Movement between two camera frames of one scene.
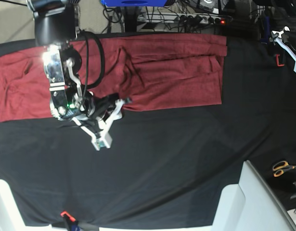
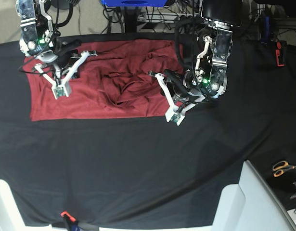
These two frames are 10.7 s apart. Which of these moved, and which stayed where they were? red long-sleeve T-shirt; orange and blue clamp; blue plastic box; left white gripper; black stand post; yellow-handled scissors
Moved: red long-sleeve T-shirt; left white gripper
Stayed: black stand post; blue plastic box; orange and blue clamp; yellow-handled scissors
